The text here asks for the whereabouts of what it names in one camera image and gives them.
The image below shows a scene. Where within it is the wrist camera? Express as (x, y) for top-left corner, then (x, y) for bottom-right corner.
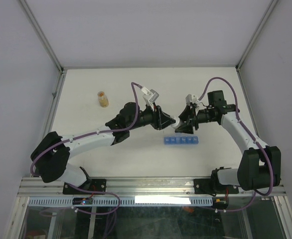
(185, 94), (201, 108)
(141, 87), (159, 107)

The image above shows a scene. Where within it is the white slotted cable duct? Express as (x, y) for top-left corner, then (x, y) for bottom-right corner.
(28, 196), (213, 207)

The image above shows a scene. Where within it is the amber pill bottle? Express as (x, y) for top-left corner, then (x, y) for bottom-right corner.
(97, 91), (109, 108)

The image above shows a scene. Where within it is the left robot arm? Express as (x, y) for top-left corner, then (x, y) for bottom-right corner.
(30, 102), (180, 194)

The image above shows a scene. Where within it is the blue weekly pill organizer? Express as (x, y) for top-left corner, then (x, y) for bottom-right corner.
(163, 133), (199, 145)

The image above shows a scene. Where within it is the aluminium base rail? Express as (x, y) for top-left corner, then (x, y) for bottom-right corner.
(17, 176), (286, 198)

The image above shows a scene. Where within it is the white cap pill bottle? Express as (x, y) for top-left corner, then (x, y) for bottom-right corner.
(170, 116), (184, 129)

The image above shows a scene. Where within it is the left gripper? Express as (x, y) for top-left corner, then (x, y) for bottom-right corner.
(128, 103), (176, 131)

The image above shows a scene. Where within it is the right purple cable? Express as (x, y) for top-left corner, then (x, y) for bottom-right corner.
(198, 76), (276, 214)

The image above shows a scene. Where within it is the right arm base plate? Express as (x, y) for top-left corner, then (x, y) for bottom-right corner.
(193, 167), (239, 197)

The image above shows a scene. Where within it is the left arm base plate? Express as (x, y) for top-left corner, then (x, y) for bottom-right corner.
(62, 178), (107, 195)

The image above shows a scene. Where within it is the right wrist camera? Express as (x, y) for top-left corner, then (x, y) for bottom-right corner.
(185, 94), (201, 108)

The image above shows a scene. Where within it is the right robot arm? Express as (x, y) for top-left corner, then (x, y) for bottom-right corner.
(174, 90), (281, 195)

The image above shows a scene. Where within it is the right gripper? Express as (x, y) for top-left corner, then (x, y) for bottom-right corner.
(174, 105), (215, 134)

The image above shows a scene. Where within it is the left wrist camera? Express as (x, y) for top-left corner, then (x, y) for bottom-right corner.
(141, 87), (159, 107)

